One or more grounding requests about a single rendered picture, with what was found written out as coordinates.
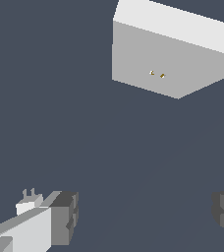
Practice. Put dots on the white two-prong charger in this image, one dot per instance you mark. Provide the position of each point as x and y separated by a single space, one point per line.
28 204

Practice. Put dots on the white wall socket block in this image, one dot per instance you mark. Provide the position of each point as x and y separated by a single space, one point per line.
169 55

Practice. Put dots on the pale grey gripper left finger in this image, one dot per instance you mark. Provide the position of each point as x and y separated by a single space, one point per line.
35 226

